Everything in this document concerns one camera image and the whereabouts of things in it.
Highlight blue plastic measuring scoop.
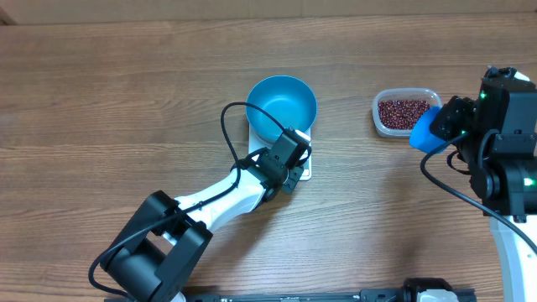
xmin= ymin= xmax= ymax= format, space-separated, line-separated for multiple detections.
xmin=409 ymin=106 xmax=446 ymax=154

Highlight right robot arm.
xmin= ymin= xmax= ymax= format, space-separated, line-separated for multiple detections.
xmin=429 ymin=66 xmax=536 ymax=301

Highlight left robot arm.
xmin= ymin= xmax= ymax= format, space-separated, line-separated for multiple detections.
xmin=93 ymin=128 xmax=311 ymax=302

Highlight white digital kitchen scale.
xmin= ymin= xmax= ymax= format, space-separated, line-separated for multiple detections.
xmin=248 ymin=126 xmax=313 ymax=181

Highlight teal blue bowl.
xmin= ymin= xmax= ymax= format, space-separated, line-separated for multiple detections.
xmin=245 ymin=75 xmax=318 ymax=143

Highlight red adzuki beans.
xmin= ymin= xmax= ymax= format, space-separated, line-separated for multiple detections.
xmin=378 ymin=99 xmax=431 ymax=130

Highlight clear plastic food container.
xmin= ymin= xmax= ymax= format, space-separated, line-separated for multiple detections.
xmin=372 ymin=88 xmax=442 ymax=138

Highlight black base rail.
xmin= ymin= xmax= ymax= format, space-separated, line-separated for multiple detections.
xmin=171 ymin=278 xmax=477 ymax=302

